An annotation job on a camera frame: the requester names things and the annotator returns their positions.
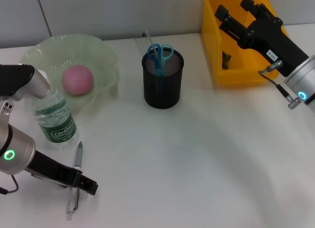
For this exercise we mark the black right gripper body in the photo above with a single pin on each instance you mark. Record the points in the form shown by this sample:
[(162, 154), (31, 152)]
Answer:
[(270, 41)]

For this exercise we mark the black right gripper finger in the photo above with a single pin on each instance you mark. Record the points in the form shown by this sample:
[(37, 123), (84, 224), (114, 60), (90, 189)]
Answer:
[(256, 9), (231, 23)]

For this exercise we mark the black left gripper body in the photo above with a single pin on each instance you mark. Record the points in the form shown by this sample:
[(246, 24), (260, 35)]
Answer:
[(54, 170)]

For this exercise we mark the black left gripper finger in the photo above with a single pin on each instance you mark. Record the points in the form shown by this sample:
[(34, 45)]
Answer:
[(86, 185)]

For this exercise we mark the grey clear ballpoint pen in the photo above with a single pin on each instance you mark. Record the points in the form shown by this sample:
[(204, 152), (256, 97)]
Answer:
[(78, 156)]

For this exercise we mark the green plastic wrapper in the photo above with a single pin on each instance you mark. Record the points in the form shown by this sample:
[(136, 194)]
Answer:
[(226, 60)]

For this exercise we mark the clear green-label water bottle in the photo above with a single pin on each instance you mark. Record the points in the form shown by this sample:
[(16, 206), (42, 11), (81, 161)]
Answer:
[(56, 119)]

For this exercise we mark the blue plastic scissors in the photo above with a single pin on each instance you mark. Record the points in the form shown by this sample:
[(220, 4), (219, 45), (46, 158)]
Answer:
[(157, 60)]

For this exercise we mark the transparent plastic ruler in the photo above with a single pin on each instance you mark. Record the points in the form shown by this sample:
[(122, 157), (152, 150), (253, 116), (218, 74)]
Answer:
[(144, 43)]

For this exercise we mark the pink peach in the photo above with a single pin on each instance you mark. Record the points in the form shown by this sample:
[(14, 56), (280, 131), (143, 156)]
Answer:
[(77, 80)]

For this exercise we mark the black mesh pen holder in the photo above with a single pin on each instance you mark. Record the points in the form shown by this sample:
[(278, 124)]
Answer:
[(162, 90)]

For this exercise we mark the pale green glass fruit plate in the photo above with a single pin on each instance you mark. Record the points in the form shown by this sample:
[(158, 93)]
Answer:
[(98, 55)]

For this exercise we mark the yellow plastic bin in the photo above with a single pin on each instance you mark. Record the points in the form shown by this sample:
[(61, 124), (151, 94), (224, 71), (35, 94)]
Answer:
[(211, 41)]

